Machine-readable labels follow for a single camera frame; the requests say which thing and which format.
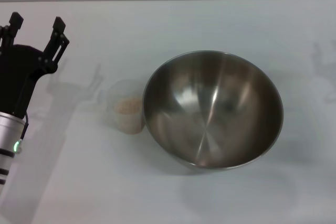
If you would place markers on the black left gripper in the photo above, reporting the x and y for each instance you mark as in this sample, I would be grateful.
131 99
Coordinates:
18 77

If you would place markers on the beige rice grains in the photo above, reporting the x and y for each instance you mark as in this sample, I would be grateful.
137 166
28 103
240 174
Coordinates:
128 108

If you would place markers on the clear plastic cup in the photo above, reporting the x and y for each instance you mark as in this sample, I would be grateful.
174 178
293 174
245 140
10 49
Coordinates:
126 119

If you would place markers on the stainless steel mixing bowl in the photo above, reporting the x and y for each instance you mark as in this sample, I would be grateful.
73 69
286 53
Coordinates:
212 113

